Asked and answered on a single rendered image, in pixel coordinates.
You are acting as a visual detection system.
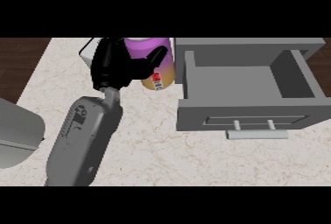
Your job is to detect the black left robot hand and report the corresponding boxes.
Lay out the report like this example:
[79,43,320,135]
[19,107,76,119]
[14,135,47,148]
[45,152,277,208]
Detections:
[88,37,169,91]

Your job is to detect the purple and orange can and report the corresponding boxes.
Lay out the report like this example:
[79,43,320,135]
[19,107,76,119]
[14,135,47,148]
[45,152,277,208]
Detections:
[122,37,177,92]

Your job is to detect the grey open drawer box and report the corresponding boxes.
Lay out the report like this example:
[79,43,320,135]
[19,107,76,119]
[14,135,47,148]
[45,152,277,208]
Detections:
[183,49,326,101]

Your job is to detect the white box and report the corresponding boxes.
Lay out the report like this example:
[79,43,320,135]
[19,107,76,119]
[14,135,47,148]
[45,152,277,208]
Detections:
[78,38,103,66]

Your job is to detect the grey cabinet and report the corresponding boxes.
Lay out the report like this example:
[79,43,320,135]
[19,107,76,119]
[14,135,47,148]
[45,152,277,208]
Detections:
[172,37,326,88]

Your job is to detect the pale grey rounded appliance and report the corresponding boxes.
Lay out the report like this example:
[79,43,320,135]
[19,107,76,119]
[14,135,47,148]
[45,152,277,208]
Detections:
[0,97,47,171]

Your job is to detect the grey drawer front with handle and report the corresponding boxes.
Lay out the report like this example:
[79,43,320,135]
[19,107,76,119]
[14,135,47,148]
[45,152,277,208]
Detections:
[174,97,331,141]

